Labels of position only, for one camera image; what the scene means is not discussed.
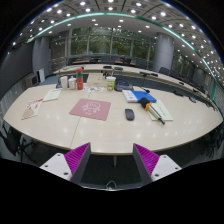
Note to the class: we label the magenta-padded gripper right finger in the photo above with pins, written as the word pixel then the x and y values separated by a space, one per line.
pixel 148 160

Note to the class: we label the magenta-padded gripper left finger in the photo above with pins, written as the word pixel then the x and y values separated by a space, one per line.
pixel 76 159

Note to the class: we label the black computer mouse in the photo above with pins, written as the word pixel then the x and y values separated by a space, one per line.
pixel 129 114

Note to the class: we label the pink mouse pad with drawing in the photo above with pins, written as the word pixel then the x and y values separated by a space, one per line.
pixel 90 109

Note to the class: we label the blue and white book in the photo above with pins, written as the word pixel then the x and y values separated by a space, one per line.
pixel 136 96

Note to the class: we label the red and white leaflet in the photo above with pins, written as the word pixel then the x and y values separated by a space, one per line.
pixel 32 108

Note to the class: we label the white booklet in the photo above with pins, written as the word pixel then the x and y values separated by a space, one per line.
pixel 52 95

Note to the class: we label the colourful printed flyer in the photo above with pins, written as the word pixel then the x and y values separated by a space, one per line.
pixel 94 89

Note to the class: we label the black conference microphone console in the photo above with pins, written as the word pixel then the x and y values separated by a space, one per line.
pixel 123 86

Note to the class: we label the white paper cup stack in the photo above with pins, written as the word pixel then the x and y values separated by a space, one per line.
pixel 64 82

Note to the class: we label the red thermos with green band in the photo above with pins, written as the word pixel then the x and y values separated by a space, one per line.
pixel 79 80

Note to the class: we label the white green paper cup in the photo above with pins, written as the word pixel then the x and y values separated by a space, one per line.
pixel 110 84

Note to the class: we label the grey box monitor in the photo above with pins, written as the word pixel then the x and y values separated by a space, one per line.
pixel 34 80

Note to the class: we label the dark office chairs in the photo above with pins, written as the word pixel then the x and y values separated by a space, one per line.
pixel 164 70

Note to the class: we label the white upright panel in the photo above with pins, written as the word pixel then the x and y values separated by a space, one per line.
pixel 41 75

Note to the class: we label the black desk microphone units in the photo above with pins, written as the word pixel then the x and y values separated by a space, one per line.
pixel 117 69

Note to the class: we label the ceiling lights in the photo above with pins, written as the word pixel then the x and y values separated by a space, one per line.
pixel 133 11

